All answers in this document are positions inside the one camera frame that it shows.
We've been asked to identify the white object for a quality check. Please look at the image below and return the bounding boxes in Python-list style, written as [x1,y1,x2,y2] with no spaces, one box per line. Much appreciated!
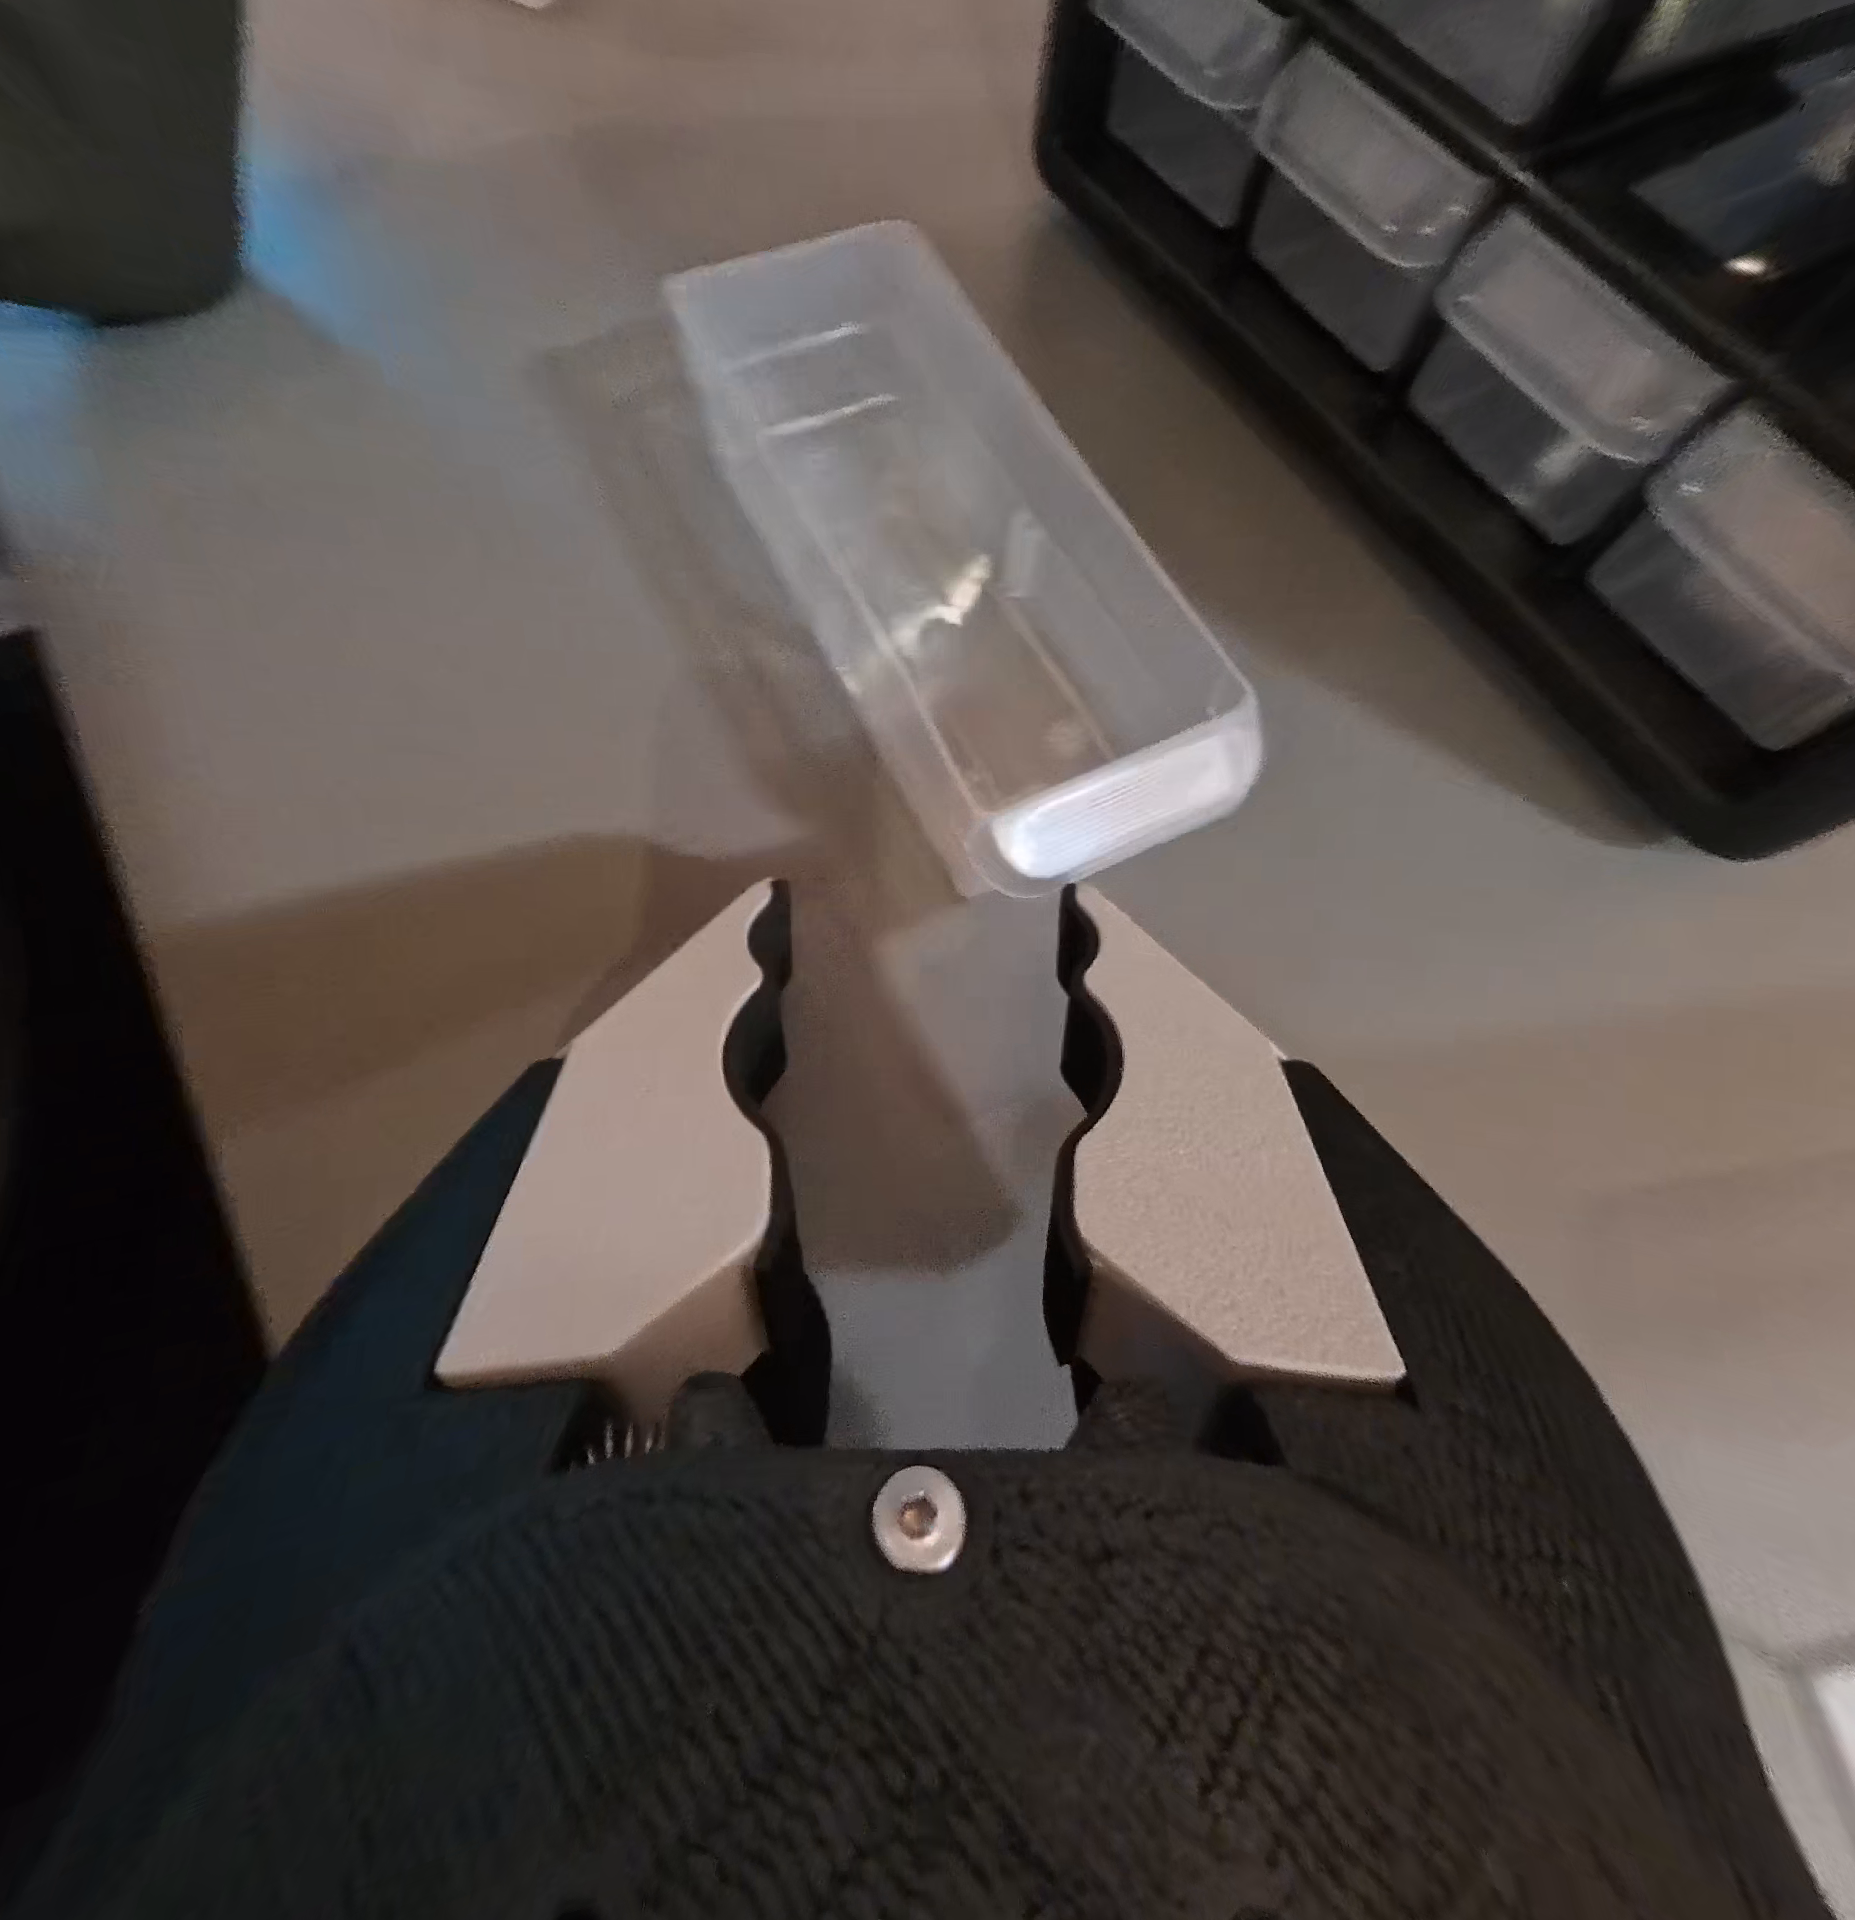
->
[1789,1651,1855,1862]

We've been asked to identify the black flat object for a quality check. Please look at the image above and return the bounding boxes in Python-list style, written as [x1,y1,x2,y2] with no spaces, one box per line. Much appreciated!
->
[0,630,272,1920]

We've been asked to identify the rows of small clear drawers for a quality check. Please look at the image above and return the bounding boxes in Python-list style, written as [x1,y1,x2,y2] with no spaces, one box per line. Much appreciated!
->
[1092,0,1855,753]

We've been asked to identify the clear plastic drawer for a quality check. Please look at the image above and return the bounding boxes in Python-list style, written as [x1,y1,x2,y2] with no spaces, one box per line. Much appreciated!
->
[661,218,1263,903]

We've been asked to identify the dark grey object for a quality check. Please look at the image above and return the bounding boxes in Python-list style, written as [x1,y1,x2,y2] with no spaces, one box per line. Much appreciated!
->
[0,0,245,323]

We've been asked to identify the black drawer cabinet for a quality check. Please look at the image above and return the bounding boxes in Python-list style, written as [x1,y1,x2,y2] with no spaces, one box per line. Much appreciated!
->
[1034,0,1855,861]

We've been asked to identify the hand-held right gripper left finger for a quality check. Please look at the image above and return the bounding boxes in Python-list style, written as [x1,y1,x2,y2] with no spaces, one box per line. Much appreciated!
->
[435,875,837,1448]

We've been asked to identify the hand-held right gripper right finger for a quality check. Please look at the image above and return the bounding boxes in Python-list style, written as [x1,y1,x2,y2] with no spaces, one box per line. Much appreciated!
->
[1043,882,1413,1448]

